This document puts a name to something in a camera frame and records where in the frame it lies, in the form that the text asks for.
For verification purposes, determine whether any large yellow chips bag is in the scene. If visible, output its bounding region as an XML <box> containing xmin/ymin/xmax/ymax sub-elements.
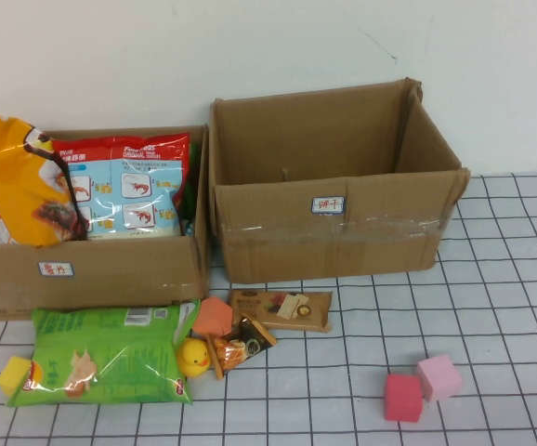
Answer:
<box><xmin>0</xmin><ymin>107</ymin><xmax>88</xmax><ymax>247</ymax></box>

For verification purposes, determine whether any dark brown snack packet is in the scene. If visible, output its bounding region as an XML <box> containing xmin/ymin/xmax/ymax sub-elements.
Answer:
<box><xmin>205</xmin><ymin>311</ymin><xmax>279</xmax><ymax>382</ymax></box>

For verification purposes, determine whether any tall cardboard box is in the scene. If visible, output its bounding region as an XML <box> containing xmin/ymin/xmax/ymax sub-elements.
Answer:
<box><xmin>207</xmin><ymin>77</ymin><xmax>472</xmax><ymax>284</ymax></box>

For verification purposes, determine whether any brown wafer biscuit pack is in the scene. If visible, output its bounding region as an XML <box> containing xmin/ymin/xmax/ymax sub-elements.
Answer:
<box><xmin>229</xmin><ymin>288</ymin><xmax>334</xmax><ymax>335</ymax></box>

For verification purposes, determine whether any orange foam block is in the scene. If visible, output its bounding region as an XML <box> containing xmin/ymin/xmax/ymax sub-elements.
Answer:
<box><xmin>190</xmin><ymin>296</ymin><xmax>233</xmax><ymax>339</ymax></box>

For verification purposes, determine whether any red shrimp cracker bag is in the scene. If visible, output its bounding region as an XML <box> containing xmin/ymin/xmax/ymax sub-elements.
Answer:
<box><xmin>52</xmin><ymin>132</ymin><xmax>191</xmax><ymax>242</ymax></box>

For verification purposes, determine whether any yellow rubber duck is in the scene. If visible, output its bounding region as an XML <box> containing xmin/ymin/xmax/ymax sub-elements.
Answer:
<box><xmin>175</xmin><ymin>337</ymin><xmax>212</xmax><ymax>377</ymax></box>

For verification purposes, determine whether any low cardboard box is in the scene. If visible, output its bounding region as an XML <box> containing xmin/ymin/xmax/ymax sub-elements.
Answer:
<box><xmin>0</xmin><ymin>124</ymin><xmax>212</xmax><ymax>322</ymax></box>

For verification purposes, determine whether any green potato chips bag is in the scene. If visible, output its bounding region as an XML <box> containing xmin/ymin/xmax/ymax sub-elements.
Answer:
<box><xmin>6</xmin><ymin>299</ymin><xmax>201</xmax><ymax>409</ymax></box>

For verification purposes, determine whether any red foam cube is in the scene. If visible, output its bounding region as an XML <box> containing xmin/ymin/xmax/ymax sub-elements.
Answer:
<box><xmin>383</xmin><ymin>373</ymin><xmax>424</xmax><ymax>424</ymax></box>

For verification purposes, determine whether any white checkered tablecloth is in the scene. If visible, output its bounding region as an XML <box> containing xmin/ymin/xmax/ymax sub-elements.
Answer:
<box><xmin>0</xmin><ymin>169</ymin><xmax>537</xmax><ymax>446</ymax></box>

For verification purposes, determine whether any pink foam cube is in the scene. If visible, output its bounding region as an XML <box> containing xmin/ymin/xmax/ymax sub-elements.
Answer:
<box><xmin>415</xmin><ymin>354</ymin><xmax>464</xmax><ymax>403</ymax></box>

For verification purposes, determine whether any yellow foam cube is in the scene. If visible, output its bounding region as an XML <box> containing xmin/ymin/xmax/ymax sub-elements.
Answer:
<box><xmin>0</xmin><ymin>356</ymin><xmax>31</xmax><ymax>399</ymax></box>

